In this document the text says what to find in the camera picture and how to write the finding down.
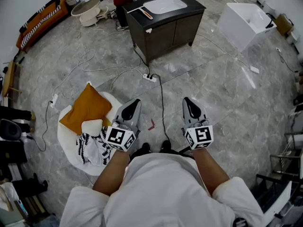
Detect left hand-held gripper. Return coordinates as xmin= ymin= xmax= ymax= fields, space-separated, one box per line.
xmin=106 ymin=99 xmax=142 ymax=152

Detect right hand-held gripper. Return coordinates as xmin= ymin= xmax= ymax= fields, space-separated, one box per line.
xmin=181 ymin=97 xmax=214 ymax=150

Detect white squeegee with orange handle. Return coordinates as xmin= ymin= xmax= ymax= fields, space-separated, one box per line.
xmin=126 ymin=5 xmax=154 ymax=20

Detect person's right forearm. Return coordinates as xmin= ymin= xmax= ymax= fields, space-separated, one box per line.
xmin=190 ymin=147 xmax=231 ymax=197

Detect person's left forearm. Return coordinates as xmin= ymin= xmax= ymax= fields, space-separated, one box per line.
xmin=92 ymin=148 xmax=131 ymax=197

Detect small white pillow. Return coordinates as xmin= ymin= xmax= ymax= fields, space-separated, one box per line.
xmin=81 ymin=119 xmax=104 ymax=137

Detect person's black trousers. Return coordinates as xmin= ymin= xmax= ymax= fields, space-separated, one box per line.
xmin=129 ymin=148 xmax=195 ymax=162

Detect person's right black shoe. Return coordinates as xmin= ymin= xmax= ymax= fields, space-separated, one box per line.
xmin=161 ymin=140 xmax=172 ymax=153

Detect orange cushion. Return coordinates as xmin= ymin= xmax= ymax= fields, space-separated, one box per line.
xmin=59 ymin=83 xmax=113 ymax=136

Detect black white patterned blanket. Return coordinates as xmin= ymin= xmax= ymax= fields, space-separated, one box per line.
xmin=76 ymin=126 xmax=114 ymax=166

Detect white armchair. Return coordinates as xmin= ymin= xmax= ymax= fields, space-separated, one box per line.
xmin=57 ymin=91 xmax=126 ymax=176

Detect operator in white shirt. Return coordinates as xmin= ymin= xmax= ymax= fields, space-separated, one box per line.
xmin=59 ymin=152 xmax=266 ymax=227

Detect black vanity cabinet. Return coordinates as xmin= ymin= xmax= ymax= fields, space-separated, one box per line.
xmin=122 ymin=0 xmax=206 ymax=65

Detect white square floor basin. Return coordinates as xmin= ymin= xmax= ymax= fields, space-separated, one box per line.
xmin=217 ymin=2 xmax=277 ymax=53

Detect white sink basin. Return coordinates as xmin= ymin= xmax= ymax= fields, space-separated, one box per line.
xmin=143 ymin=0 xmax=188 ymax=15

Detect round beige coffee table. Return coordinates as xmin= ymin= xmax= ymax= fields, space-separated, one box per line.
xmin=71 ymin=0 xmax=109 ymax=27

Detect grey black backpack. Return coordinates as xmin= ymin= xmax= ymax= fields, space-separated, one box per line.
xmin=0 ymin=118 xmax=23 ymax=141

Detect tan cardboard box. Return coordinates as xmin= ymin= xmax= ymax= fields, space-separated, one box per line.
xmin=274 ymin=13 xmax=294 ymax=36

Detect wooden side table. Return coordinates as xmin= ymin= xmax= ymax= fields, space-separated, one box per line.
xmin=1 ymin=60 xmax=24 ymax=98

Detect black white striped throw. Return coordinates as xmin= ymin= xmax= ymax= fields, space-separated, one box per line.
xmin=19 ymin=0 xmax=63 ymax=49

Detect orange sofa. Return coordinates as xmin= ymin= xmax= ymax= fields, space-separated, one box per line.
xmin=16 ymin=0 xmax=70 ymax=53

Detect black power cable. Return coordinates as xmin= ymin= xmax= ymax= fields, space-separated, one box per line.
xmin=151 ymin=73 xmax=171 ymax=143

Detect long white cable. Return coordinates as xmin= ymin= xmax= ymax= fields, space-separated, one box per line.
xmin=196 ymin=33 xmax=251 ymax=68
xmin=51 ymin=48 xmax=144 ymax=104

